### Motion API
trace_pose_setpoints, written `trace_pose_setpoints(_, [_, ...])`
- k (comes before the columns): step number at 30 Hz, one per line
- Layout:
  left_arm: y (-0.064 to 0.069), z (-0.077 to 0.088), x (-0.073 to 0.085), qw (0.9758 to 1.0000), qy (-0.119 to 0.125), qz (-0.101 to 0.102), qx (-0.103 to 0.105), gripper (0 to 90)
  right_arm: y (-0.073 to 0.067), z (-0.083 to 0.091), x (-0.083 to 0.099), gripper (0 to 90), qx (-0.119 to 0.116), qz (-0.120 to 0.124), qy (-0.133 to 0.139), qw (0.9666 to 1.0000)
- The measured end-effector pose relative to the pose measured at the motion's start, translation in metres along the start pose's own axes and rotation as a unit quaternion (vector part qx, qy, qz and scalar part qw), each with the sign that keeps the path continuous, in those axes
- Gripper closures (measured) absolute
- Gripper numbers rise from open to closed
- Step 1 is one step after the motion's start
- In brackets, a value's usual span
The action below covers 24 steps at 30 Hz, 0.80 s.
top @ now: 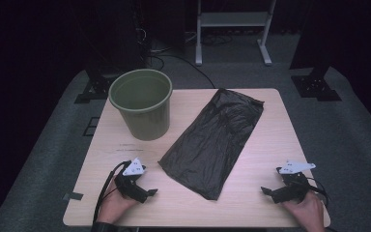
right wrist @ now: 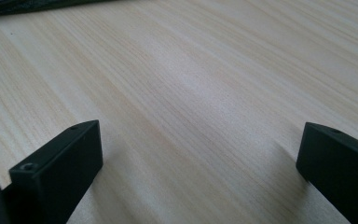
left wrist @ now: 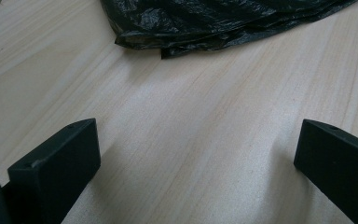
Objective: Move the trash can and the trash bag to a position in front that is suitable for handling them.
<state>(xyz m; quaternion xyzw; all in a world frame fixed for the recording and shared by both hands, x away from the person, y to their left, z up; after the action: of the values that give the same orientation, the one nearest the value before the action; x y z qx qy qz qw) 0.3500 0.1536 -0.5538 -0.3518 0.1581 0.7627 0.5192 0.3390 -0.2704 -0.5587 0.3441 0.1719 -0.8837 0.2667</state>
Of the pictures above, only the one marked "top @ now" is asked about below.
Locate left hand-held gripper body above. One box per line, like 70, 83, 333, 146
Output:
114, 158, 150, 204

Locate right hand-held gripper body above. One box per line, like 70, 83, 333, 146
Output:
271, 159, 317, 204

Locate olive green plastic bin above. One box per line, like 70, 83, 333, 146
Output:
108, 68, 174, 142

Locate black plastic garbage bag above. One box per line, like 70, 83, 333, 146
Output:
157, 87, 266, 201

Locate person's left hand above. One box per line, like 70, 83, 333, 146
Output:
96, 184, 139, 224

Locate person's right hand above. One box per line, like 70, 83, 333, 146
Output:
282, 190, 326, 232

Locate grey tape strip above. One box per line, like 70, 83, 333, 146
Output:
62, 191, 85, 201

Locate black stand base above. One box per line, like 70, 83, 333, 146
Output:
290, 66, 342, 102
73, 69, 121, 104

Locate white metal stand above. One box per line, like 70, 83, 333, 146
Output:
195, 0, 277, 67

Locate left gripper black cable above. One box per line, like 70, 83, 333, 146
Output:
92, 159, 133, 225

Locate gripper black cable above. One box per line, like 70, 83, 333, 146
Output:
305, 177, 331, 207
92, 159, 133, 225

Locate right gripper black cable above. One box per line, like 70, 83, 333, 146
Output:
305, 177, 331, 207

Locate black tape frame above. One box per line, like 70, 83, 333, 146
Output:
82, 116, 100, 137

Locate black floor cable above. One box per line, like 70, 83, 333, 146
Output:
148, 53, 216, 90

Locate bundle of floor cables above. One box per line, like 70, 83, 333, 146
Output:
202, 33, 234, 46

